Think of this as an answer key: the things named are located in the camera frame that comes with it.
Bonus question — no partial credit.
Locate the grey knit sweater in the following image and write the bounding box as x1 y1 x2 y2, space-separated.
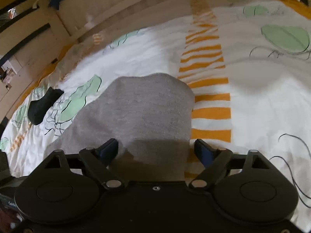
45 73 195 182

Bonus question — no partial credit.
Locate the black garment on bed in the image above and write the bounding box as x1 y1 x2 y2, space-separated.
27 87 64 125

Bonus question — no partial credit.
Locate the white leaf-print duvet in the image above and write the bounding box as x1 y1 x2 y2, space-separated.
1 0 310 232

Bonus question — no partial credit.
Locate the white wooden bed frame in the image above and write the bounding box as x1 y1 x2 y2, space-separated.
0 0 311 127

